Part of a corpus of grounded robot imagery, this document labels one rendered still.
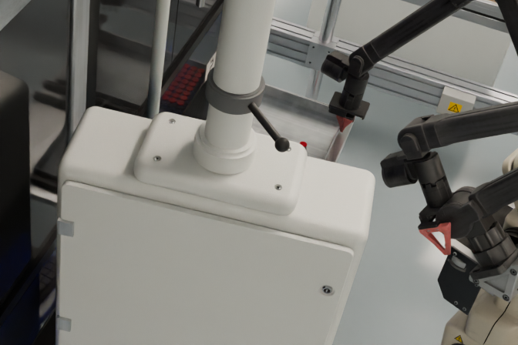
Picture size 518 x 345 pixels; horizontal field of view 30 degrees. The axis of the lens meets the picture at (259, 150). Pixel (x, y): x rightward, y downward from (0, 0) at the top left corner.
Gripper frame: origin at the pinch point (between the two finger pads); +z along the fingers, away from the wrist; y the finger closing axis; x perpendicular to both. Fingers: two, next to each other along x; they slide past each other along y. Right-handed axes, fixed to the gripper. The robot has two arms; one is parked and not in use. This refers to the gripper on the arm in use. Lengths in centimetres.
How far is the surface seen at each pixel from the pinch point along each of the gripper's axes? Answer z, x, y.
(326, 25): 28, -86, 23
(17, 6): -91, 108, 39
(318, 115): 1.8, -4.3, 7.9
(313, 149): 1.8, 10.5, 5.0
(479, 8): -1, -82, -26
